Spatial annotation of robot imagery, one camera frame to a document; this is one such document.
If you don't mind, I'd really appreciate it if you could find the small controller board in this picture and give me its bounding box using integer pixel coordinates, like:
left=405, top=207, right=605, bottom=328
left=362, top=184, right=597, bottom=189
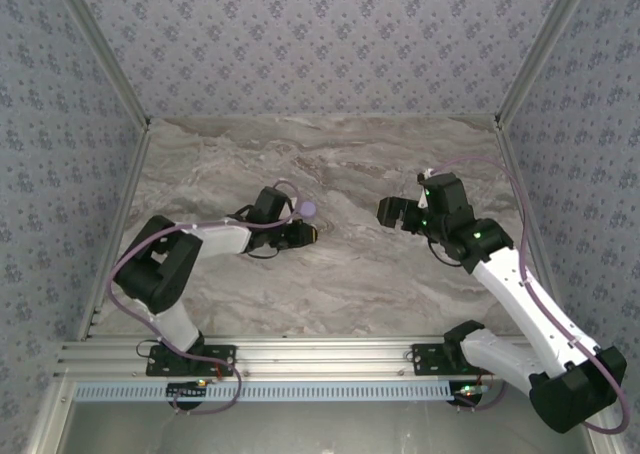
left=166, top=379, right=210, bottom=410
left=451, top=382, right=489, bottom=410

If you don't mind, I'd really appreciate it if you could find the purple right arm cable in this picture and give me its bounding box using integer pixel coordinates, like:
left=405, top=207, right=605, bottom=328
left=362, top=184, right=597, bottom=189
left=429, top=156, right=630, bottom=434

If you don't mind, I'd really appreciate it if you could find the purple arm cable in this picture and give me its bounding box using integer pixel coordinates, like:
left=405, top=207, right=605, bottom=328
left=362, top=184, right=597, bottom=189
left=108, top=178, right=305, bottom=416
left=429, top=156, right=630, bottom=434

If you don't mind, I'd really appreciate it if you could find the aluminium side rail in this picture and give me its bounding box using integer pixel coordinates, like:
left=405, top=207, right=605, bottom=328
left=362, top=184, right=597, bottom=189
left=493, top=116, right=572, bottom=339
left=77, top=116, right=153, bottom=343

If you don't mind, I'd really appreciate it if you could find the long aluminium base rail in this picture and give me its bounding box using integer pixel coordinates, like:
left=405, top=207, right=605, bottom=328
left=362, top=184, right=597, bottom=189
left=55, top=336, right=600, bottom=381

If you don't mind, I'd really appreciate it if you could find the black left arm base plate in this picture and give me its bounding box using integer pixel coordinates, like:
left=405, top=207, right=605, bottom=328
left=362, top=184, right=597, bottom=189
left=146, top=342, right=239, bottom=378

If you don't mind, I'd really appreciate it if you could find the white slotted cable duct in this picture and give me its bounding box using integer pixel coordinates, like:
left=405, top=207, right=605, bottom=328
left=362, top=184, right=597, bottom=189
left=74, top=379, right=454, bottom=404

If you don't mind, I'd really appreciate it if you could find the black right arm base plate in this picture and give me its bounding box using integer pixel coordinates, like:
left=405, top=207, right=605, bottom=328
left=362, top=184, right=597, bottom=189
left=410, top=342, right=504, bottom=378

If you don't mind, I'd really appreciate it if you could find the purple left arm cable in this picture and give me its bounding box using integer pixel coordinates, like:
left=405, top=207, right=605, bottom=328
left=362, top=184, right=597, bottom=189
left=108, top=178, right=305, bottom=416

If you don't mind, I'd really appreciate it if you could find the aluminium corner post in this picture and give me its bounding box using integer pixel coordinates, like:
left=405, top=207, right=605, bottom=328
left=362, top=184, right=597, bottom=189
left=47, top=0, right=153, bottom=128
left=493, top=0, right=597, bottom=125

